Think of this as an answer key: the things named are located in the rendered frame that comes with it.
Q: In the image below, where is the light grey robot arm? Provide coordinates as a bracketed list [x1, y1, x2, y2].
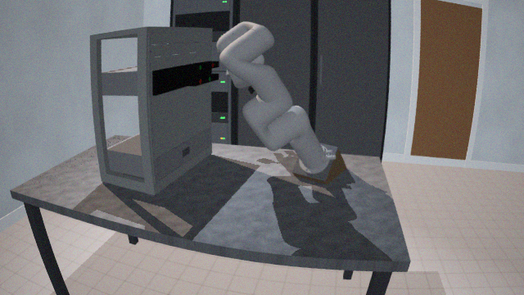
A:
[217, 21, 336, 174]

